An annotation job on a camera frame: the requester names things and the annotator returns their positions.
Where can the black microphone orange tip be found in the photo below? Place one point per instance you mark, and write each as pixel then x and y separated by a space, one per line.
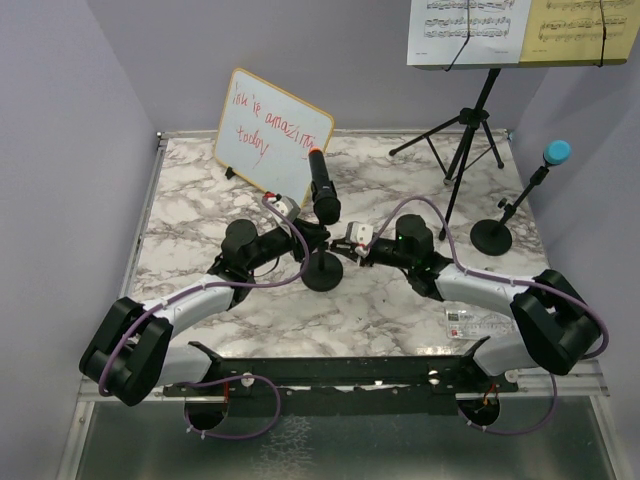
pixel 326 205

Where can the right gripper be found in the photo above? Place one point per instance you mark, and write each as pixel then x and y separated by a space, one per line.
pixel 364 259

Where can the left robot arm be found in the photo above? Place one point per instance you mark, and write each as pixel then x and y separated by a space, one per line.
pixel 128 355

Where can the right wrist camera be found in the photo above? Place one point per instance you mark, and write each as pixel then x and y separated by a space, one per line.
pixel 360 234

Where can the black mounting rail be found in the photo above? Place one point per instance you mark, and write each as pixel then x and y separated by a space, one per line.
pixel 341 386

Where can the white sheet music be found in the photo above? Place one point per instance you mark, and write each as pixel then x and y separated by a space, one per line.
pixel 451 34

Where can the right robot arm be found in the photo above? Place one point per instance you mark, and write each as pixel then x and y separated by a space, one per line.
pixel 553 332

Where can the yellow-framed whiteboard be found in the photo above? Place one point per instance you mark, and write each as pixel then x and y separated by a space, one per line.
pixel 265 134

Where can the black microphone stand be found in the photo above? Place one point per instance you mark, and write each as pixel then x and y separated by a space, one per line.
pixel 324 271
pixel 492 237

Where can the yellow sheet music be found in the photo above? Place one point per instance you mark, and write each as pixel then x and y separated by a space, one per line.
pixel 580 32

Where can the black tripod music stand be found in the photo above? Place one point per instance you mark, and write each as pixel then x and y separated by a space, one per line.
pixel 472 119

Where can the clear ruler set packet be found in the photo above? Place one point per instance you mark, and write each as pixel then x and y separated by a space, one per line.
pixel 475 324

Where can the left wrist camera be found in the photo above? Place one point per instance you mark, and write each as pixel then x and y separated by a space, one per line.
pixel 282 208

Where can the blue-headed microphone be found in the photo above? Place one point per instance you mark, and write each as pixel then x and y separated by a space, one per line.
pixel 556 153

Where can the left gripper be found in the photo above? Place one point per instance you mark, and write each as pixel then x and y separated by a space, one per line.
pixel 314 234

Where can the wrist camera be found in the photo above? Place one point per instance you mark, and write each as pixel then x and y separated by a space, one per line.
pixel 282 208
pixel 360 234

